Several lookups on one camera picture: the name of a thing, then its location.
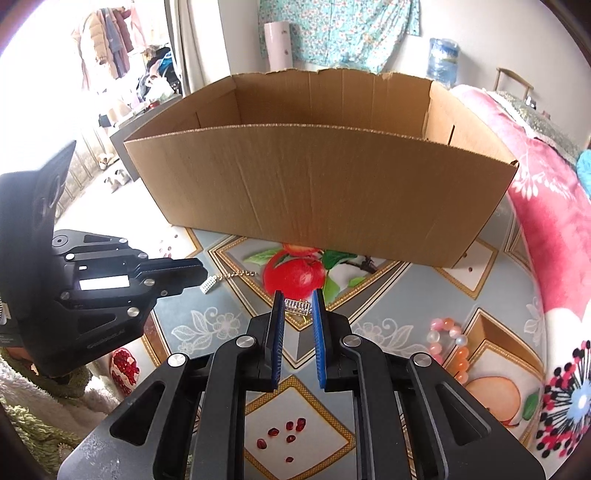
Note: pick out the clear rhinestone bar clip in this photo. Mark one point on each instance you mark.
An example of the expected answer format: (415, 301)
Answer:
(299, 307)

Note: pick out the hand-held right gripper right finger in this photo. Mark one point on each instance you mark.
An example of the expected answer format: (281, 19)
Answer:
(319, 346)

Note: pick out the hanging beige coat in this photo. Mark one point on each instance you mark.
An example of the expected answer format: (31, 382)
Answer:
(92, 46)

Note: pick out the fruit printed tablecloth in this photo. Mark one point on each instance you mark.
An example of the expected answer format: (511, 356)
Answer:
(406, 295)

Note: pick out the hanging pink coat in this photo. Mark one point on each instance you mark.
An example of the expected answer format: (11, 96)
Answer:
(124, 32)

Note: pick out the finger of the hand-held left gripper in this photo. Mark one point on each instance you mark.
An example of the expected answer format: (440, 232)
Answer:
(175, 267)
(175, 285)

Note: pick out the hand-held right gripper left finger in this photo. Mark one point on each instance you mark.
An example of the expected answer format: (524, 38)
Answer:
(277, 346)

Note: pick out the grey glittery cloth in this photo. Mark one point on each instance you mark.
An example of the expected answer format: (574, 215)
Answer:
(540, 120)

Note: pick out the light blue garment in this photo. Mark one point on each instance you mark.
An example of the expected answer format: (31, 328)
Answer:
(585, 170)

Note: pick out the pink floral blanket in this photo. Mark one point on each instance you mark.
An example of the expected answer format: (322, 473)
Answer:
(545, 207)

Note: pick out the white shoes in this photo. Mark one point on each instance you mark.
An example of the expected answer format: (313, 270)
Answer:
(117, 180)

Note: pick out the pile of clothes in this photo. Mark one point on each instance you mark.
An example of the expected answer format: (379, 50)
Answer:
(159, 76)

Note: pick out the beige slippers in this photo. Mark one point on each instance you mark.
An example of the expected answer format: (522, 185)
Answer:
(107, 161)

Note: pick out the pale grey curtain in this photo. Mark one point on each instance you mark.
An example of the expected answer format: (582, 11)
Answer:
(203, 41)

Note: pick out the brown cardboard box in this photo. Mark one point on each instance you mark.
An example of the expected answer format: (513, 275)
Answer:
(323, 184)

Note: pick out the pale pink paper roll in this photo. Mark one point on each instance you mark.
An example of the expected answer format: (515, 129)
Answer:
(278, 46)

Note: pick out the blue water bottle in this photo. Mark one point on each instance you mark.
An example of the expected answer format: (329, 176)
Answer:
(443, 60)

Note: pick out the person's left forearm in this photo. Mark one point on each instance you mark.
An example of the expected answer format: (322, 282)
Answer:
(46, 406)

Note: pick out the grey cabinet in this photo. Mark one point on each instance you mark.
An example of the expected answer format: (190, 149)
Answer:
(138, 120)

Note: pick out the teal floral cloth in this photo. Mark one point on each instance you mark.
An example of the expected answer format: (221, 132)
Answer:
(341, 32)

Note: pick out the small dark metal brooch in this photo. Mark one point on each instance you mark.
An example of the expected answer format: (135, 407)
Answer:
(368, 264)

